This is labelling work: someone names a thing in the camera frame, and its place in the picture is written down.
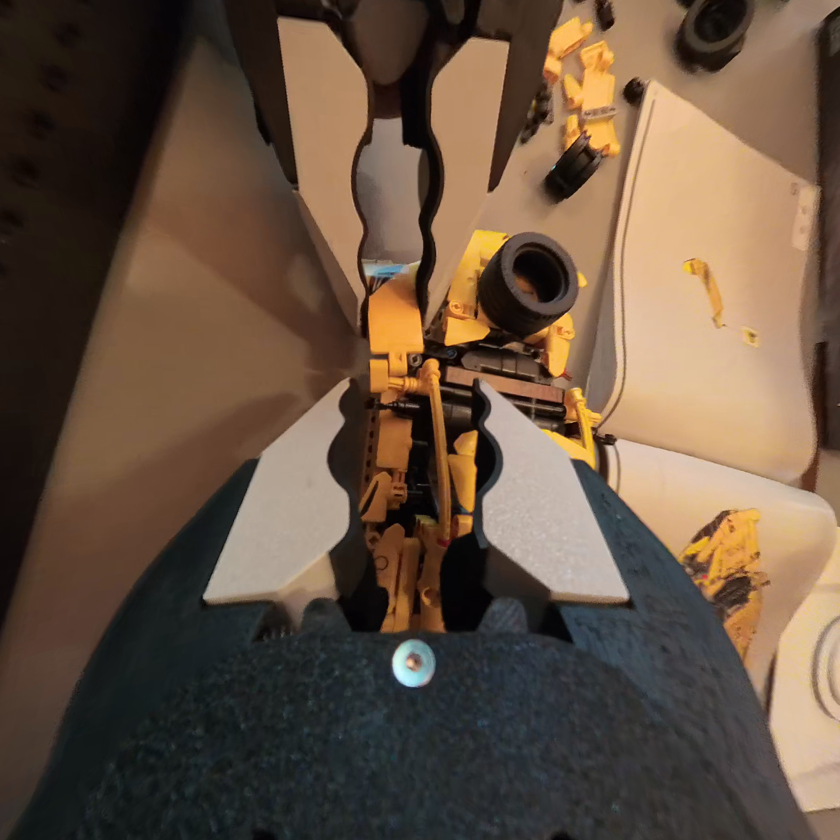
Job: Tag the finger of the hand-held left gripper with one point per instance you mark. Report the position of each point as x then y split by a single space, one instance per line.
315 98
469 118

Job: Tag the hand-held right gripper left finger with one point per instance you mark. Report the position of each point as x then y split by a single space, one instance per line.
289 518

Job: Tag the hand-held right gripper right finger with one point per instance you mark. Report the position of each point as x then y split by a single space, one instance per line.
551 531

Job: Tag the yellow toy brick car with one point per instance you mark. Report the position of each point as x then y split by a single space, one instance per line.
394 453

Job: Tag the yellow toy brick panel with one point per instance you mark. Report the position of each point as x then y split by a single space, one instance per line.
394 315

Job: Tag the grey desk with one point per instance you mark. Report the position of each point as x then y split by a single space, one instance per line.
197 328

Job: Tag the pile of yellow black bricks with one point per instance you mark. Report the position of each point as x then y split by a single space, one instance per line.
587 85

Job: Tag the small black toy wheel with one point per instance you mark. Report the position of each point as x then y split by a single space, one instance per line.
572 167

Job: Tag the black toy tyre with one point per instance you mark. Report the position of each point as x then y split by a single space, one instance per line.
715 33
505 295

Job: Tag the open instruction booklet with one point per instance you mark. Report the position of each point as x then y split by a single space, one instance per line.
709 394

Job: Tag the toy car set box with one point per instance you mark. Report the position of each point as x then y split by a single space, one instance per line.
828 229

